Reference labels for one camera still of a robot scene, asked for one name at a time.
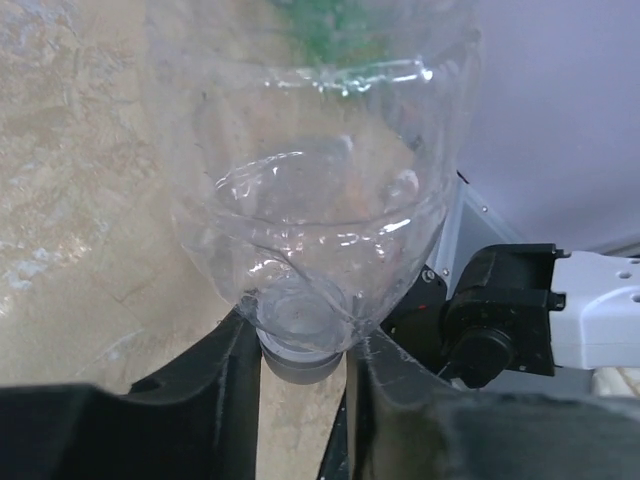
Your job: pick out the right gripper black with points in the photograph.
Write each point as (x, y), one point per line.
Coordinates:
(397, 420)

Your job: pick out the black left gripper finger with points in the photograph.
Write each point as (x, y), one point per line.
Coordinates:
(194, 418)

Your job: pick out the clear plastic bottle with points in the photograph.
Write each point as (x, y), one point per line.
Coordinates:
(310, 149)

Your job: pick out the grey bottle cap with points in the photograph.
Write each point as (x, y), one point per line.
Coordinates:
(296, 365)

